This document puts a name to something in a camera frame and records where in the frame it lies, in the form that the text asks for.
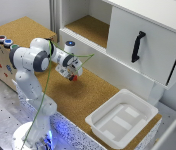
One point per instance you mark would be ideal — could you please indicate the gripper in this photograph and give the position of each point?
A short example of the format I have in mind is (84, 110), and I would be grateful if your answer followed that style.
(76, 67)

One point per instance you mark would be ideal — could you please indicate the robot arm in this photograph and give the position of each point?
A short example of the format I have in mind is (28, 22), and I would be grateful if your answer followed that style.
(27, 61)

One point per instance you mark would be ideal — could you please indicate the white cabinet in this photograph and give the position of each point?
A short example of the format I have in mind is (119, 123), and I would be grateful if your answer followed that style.
(94, 60)

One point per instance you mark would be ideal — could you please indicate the green button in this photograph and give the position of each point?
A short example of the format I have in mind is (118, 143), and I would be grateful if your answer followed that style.
(13, 46)

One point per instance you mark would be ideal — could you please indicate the white plastic box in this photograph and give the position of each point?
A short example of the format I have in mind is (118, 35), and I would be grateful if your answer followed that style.
(121, 120)

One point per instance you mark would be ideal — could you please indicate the blue button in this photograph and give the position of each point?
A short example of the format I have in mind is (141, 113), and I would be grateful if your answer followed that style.
(8, 42)

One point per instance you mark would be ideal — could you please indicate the red button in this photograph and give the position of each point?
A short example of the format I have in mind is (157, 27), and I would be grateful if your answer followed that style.
(1, 38)

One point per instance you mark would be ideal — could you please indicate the white sliding door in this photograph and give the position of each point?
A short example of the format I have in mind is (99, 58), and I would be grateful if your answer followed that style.
(154, 50)

